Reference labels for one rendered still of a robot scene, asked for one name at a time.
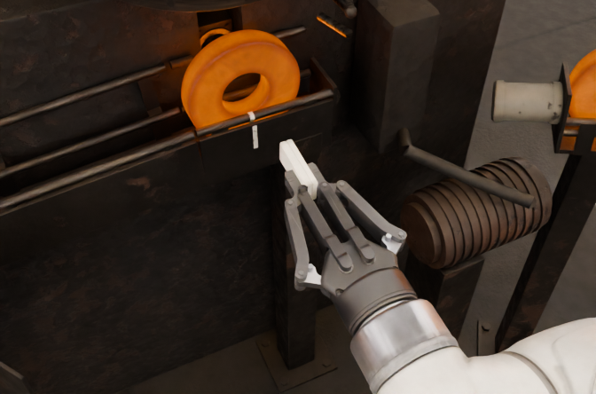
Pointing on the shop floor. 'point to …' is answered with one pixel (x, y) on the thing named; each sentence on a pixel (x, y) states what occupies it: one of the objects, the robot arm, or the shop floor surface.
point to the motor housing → (466, 232)
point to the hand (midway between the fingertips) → (298, 170)
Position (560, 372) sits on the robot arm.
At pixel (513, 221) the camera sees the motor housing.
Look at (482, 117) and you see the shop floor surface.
